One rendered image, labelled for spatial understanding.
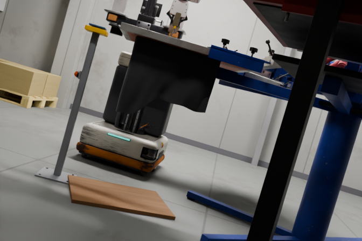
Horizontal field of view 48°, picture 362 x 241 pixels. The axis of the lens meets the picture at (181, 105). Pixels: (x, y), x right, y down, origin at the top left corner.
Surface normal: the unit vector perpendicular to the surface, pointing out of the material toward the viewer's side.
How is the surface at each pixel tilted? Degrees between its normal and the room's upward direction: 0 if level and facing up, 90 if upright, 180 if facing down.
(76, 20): 90
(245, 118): 90
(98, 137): 90
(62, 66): 90
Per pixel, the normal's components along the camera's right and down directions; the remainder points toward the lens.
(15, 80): -0.12, 0.01
